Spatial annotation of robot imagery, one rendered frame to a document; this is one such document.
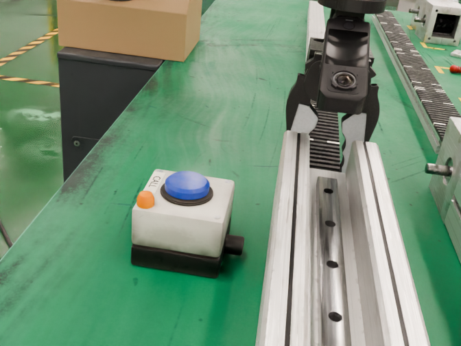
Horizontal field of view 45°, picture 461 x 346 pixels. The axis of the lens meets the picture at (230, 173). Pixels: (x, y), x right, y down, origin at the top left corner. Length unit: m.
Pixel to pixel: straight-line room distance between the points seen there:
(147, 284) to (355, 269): 0.18
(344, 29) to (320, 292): 0.30
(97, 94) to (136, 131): 0.36
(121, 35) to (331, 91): 0.64
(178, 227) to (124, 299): 0.07
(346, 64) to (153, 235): 0.25
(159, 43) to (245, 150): 0.41
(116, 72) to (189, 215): 0.65
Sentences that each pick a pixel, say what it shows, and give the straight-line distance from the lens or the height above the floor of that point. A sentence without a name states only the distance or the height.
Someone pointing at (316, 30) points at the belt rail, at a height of 0.81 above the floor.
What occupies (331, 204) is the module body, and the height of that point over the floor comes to 0.84.
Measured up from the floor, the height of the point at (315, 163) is 0.80.
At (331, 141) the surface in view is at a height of 0.81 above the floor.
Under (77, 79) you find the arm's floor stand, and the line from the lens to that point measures 1.12.
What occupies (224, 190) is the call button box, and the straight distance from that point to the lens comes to 0.51.
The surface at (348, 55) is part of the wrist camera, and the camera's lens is 0.57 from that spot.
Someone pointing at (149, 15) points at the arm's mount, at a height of 0.86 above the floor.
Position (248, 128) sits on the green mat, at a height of 0.78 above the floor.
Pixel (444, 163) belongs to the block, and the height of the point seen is 0.83.
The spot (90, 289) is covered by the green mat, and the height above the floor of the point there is 0.78.
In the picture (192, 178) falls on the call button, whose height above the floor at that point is 0.85.
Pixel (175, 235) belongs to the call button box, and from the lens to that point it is 0.48.
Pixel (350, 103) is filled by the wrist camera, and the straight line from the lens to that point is 0.53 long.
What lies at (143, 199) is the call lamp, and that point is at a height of 0.85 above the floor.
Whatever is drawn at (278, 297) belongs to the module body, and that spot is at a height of 0.86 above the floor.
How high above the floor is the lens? 1.09
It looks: 27 degrees down
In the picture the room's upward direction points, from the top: 6 degrees clockwise
